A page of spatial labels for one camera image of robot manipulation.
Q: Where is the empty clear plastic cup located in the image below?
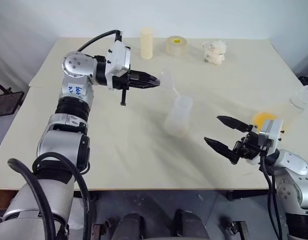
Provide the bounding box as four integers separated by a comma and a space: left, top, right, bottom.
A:
289, 84, 308, 114

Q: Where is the translucent plastic funnel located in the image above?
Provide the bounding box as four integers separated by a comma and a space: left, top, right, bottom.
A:
160, 65, 181, 97

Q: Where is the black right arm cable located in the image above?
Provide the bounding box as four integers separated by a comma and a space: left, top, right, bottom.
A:
259, 143, 285, 240

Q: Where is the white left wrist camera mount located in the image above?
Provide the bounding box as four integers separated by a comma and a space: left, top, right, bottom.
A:
105, 39, 132, 90

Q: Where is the dark rounded shape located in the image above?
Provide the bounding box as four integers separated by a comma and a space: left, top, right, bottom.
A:
117, 212, 148, 240
173, 208, 210, 240

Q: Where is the clear tape roll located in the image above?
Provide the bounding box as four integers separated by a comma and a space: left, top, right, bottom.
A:
165, 35, 189, 59

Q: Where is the black mesh chair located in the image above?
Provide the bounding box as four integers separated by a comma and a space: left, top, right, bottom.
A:
0, 79, 25, 118

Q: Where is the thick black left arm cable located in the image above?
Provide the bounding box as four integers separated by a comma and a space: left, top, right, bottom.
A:
7, 151, 92, 240

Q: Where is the cream cylindrical bottle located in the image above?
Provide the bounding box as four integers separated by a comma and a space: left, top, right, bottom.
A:
139, 27, 154, 60

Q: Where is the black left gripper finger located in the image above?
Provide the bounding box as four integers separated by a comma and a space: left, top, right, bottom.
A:
130, 70, 160, 83
130, 79, 161, 90

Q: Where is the clear cup with orange liquid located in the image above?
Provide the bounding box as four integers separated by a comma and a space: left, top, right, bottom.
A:
251, 111, 292, 132

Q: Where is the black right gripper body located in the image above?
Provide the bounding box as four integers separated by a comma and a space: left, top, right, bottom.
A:
232, 124, 265, 166

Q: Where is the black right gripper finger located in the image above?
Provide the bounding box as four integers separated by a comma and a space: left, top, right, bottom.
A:
204, 136, 239, 165
217, 115, 250, 133

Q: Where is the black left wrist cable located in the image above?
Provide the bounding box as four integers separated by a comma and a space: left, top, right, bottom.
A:
77, 29, 123, 52

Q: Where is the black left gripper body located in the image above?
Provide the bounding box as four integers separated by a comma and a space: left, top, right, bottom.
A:
112, 70, 135, 107

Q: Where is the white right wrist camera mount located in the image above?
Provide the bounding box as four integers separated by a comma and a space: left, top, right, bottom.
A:
258, 118, 285, 151

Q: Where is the translucent plastic bottle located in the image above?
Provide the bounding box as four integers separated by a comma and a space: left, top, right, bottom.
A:
163, 94, 194, 139

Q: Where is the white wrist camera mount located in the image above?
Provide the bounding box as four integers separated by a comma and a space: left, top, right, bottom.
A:
105, 39, 132, 90
258, 118, 285, 151

